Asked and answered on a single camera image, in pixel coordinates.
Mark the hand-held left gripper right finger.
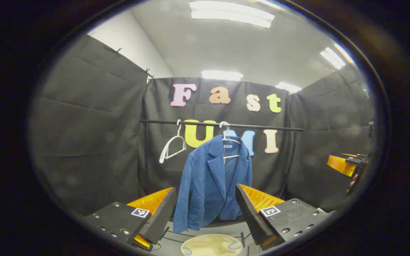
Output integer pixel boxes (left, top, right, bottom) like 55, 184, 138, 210
236, 183, 331, 251

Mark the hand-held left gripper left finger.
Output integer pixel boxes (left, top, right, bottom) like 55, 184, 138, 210
83, 187, 178, 252

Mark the blue jacket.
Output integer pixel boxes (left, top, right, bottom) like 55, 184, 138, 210
173, 134, 253, 234

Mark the white clothes hanger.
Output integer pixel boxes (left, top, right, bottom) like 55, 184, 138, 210
219, 122, 243, 159
159, 119, 187, 164

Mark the black clothes rack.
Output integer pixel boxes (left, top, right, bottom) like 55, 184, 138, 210
140, 119, 304, 249

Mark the ceiling light panel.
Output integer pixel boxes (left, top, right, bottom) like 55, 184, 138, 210
275, 82, 302, 94
201, 70, 244, 81
320, 43, 355, 70
190, 0, 275, 29

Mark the black backdrop cloth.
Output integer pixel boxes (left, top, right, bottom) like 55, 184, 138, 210
29, 34, 374, 217

